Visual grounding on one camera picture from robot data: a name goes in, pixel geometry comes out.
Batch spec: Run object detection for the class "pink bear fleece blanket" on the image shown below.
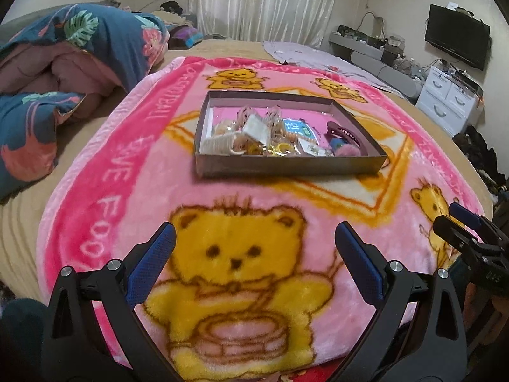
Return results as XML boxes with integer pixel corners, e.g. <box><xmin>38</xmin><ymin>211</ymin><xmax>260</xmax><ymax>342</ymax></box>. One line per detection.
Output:
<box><xmin>37</xmin><ymin>57</ymin><xmax>485</xmax><ymax>381</ymax></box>

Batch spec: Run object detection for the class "black television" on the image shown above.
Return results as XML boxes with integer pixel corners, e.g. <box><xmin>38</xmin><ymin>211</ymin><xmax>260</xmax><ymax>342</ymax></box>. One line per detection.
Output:
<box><xmin>424</xmin><ymin>4</ymin><xmax>491</xmax><ymax>70</ymax></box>

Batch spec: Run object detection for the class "small blue square box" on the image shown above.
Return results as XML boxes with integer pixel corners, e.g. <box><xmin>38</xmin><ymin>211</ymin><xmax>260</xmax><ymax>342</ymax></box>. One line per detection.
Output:
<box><xmin>329</xmin><ymin>138</ymin><xmax>349</xmax><ymax>152</ymax></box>

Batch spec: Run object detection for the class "purple blue pillow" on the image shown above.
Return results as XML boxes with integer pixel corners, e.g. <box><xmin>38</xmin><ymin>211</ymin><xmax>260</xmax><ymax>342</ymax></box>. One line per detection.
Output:
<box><xmin>166</xmin><ymin>24</ymin><xmax>204</xmax><ymax>49</ymax></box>

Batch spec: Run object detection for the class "white curtain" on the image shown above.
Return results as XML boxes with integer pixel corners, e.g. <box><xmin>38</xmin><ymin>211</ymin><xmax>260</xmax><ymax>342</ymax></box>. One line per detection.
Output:
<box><xmin>189</xmin><ymin>0</ymin><xmax>335</xmax><ymax>47</ymax></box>

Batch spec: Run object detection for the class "lilac sheet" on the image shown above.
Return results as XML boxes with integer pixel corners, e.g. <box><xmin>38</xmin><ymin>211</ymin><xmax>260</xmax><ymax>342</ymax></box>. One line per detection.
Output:
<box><xmin>262</xmin><ymin>40</ymin><xmax>404</xmax><ymax>97</ymax></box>

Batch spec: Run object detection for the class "grey bed footboard shelf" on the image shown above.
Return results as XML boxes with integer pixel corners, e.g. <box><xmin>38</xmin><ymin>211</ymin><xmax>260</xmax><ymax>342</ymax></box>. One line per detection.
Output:
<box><xmin>329</xmin><ymin>26</ymin><xmax>423</xmax><ymax>103</ymax></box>

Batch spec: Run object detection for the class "pink dotted bow clip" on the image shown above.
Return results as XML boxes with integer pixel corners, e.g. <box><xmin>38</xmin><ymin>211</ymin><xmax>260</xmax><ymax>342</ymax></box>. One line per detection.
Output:
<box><xmin>236</xmin><ymin>106</ymin><xmax>283</xmax><ymax>128</ymax></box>

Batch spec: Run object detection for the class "white earring card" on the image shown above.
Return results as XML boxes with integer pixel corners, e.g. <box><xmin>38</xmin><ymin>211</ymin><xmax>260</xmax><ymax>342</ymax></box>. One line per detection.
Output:
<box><xmin>296</xmin><ymin>138</ymin><xmax>333</xmax><ymax>157</ymax></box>

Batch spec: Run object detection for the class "white drawer cabinet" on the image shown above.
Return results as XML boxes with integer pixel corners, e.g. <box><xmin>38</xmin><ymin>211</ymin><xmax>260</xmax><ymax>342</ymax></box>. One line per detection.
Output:
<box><xmin>416</xmin><ymin>66</ymin><xmax>484</xmax><ymax>137</ymax></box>

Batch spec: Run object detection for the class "dark red hair clip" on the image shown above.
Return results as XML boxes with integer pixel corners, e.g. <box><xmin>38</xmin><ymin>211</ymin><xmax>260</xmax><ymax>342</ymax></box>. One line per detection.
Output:
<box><xmin>324</xmin><ymin>121</ymin><xmax>361</xmax><ymax>148</ymax></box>

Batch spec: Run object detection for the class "dark clothes pile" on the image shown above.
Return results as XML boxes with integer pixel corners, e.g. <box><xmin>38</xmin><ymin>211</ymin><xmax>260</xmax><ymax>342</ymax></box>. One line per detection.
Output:
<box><xmin>452</xmin><ymin>125</ymin><xmax>507</xmax><ymax>195</ymax></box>

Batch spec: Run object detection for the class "pink pompom hair clip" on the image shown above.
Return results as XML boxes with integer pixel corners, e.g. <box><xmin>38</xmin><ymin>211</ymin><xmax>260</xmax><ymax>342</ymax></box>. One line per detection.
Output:
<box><xmin>334</xmin><ymin>144</ymin><xmax>361</xmax><ymax>157</ymax></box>

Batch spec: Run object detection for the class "white pink claw clip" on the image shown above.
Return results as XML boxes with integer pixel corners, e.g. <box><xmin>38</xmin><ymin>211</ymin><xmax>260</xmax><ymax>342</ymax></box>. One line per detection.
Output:
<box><xmin>199</xmin><ymin>132</ymin><xmax>248</xmax><ymax>156</ymax></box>

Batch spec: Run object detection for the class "yellow hoop earrings bag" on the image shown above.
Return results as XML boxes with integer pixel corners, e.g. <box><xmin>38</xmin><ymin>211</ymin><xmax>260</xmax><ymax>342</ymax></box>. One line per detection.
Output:
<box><xmin>246</xmin><ymin>138</ymin><xmax>299</xmax><ymax>157</ymax></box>

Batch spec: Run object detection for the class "peach spiral hair tie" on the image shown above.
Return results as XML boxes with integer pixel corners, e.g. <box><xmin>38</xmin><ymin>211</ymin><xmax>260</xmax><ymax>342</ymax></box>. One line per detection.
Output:
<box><xmin>270</xmin><ymin>118</ymin><xmax>298</xmax><ymax>144</ymax></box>

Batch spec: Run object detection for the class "brown cardboard box tray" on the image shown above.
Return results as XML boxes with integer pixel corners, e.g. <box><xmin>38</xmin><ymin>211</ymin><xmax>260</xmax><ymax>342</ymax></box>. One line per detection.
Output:
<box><xmin>194</xmin><ymin>91</ymin><xmax>388</xmax><ymax>178</ymax></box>

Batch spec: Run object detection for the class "blue floral quilt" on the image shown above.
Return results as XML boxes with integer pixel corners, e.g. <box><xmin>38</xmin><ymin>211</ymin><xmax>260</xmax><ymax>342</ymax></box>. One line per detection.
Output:
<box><xmin>1</xmin><ymin>4</ymin><xmax>169</xmax><ymax>197</ymax></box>

